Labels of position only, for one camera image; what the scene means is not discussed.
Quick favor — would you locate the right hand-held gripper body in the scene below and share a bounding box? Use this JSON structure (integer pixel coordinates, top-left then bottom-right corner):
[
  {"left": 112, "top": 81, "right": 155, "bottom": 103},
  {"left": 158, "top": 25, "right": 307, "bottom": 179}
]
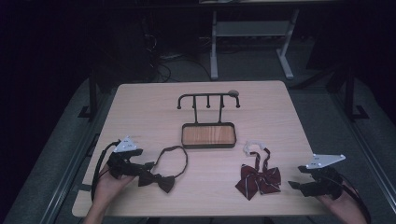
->
[{"left": 300, "top": 153, "right": 347, "bottom": 201}]

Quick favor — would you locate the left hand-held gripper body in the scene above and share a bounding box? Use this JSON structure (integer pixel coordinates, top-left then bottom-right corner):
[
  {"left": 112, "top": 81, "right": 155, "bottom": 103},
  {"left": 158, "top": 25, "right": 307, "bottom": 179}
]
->
[{"left": 106, "top": 135, "right": 140, "bottom": 180}]

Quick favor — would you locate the black bow tie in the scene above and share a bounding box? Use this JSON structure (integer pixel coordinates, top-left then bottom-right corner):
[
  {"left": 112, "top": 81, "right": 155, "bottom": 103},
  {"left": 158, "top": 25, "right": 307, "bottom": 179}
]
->
[{"left": 137, "top": 145, "right": 189, "bottom": 194}]

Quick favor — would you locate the dark red striped bow tie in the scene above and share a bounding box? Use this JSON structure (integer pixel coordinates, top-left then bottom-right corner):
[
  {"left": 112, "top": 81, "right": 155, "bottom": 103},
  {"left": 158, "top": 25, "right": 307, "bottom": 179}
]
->
[{"left": 234, "top": 140, "right": 282, "bottom": 202}]

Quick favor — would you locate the black hook rack wooden base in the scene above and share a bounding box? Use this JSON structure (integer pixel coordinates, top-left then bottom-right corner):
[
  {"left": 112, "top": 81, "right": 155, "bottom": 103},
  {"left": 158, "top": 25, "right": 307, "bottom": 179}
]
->
[{"left": 177, "top": 91, "right": 241, "bottom": 149}]

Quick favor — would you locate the person's left hand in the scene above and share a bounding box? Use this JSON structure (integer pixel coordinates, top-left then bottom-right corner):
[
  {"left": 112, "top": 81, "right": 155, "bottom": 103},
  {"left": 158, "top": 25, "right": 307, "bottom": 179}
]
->
[{"left": 92, "top": 164, "right": 138, "bottom": 209}]

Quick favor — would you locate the person's right hand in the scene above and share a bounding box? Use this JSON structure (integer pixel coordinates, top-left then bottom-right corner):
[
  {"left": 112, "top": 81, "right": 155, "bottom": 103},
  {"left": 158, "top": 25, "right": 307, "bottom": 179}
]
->
[{"left": 315, "top": 185, "right": 361, "bottom": 217}]

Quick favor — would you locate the black metal stand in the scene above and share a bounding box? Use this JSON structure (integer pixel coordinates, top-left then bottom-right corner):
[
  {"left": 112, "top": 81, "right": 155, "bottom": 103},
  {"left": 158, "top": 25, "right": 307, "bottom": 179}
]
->
[
  {"left": 78, "top": 68, "right": 99, "bottom": 121},
  {"left": 343, "top": 65, "right": 371, "bottom": 121}
]

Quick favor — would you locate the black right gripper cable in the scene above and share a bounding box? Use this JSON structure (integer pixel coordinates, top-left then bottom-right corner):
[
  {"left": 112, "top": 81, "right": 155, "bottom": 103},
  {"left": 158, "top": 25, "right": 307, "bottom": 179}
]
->
[{"left": 338, "top": 174, "right": 373, "bottom": 224}]

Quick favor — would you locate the black floor cable bundle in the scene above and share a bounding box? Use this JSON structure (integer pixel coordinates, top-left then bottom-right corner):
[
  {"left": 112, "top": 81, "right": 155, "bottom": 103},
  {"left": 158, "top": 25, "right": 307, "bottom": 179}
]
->
[{"left": 140, "top": 17, "right": 213, "bottom": 84}]

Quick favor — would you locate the white metal desk frame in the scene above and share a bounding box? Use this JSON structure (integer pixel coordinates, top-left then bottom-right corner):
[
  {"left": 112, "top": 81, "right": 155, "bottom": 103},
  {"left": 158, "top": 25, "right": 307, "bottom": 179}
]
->
[{"left": 209, "top": 8, "right": 301, "bottom": 80}]

